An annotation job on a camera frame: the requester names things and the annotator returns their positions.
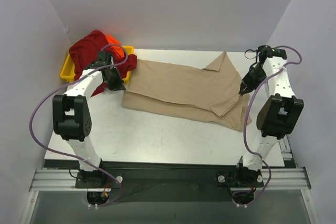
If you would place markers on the beige t shirt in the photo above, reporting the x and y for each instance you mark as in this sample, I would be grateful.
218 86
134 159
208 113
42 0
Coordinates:
210 94

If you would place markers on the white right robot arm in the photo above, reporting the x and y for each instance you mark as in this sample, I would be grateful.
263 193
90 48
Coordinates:
278 116

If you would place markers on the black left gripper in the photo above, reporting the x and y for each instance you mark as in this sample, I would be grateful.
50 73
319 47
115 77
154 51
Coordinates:
113 77

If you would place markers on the aluminium frame rail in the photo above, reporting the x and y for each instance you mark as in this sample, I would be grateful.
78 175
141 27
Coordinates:
60 180

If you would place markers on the dark red t shirt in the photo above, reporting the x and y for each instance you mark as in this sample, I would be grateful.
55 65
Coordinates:
85 51

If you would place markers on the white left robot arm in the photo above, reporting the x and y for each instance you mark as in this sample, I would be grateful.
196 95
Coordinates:
71 115

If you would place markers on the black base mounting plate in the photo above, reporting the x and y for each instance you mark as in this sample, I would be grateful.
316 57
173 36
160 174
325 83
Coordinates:
143 182

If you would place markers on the orange t shirt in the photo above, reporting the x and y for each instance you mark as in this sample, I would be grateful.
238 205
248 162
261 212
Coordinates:
115 44

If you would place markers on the yellow plastic bin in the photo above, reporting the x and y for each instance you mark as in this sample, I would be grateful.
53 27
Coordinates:
68 70

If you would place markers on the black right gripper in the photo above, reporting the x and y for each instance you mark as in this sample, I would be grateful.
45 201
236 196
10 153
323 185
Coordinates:
248 82

